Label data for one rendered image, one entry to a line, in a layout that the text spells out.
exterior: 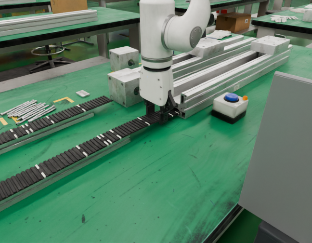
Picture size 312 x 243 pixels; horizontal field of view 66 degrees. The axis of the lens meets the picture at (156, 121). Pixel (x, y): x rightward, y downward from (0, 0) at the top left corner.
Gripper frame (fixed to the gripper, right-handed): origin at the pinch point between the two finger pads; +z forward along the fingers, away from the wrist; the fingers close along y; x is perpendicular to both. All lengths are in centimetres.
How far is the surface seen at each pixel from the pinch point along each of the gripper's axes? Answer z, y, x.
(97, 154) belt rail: 2.2, 1.3, -22.0
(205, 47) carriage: -9.4, -13.7, 41.7
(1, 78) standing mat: 79, -291, 12
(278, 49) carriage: -7, 6, 69
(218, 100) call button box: -2.9, 10.5, 16.5
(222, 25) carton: 49, -198, 353
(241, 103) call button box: -2.9, 16.8, 19.5
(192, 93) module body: -5.1, 4.9, 10.4
